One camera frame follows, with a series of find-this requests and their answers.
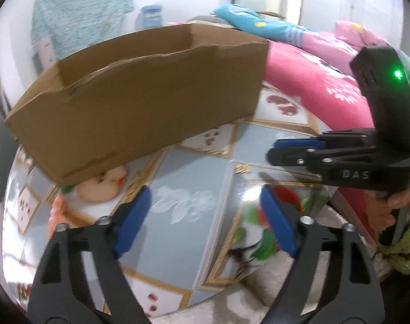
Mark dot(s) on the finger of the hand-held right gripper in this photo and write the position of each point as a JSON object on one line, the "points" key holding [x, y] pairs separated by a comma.
{"points": [[292, 143], [289, 158]]}

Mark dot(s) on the brown cardboard box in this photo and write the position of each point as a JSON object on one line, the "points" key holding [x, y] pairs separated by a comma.
{"points": [[141, 108]]}

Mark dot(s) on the grey box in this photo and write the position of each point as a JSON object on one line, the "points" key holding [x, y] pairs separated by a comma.
{"points": [[0, 155]]}

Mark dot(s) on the teal cartoon pillow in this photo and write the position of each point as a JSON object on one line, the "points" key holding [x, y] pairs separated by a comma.
{"points": [[259, 23]]}

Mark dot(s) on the pink floral blanket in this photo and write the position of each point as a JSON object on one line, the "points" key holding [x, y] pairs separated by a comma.
{"points": [[309, 81]]}

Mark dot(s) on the grey lace-trimmed pillow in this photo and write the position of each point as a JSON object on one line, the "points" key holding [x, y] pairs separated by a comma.
{"points": [[208, 19]]}

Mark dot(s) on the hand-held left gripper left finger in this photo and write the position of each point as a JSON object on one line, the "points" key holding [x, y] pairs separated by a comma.
{"points": [[134, 222]]}

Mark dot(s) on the person's right hand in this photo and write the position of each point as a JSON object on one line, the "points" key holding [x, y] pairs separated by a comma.
{"points": [[406, 199]]}

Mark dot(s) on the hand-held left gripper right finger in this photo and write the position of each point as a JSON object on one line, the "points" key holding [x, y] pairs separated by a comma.
{"points": [[277, 222]]}

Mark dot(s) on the pink pillow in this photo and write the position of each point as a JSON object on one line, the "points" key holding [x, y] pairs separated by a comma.
{"points": [[357, 33]]}

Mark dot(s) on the fruit print tablecloth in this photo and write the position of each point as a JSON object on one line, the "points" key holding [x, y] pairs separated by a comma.
{"points": [[198, 175]]}

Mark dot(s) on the blue water jug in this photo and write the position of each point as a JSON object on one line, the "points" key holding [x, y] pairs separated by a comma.
{"points": [[151, 17]]}

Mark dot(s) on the teal floral hanging cloth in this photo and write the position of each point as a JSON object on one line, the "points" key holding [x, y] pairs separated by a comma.
{"points": [[83, 10]]}

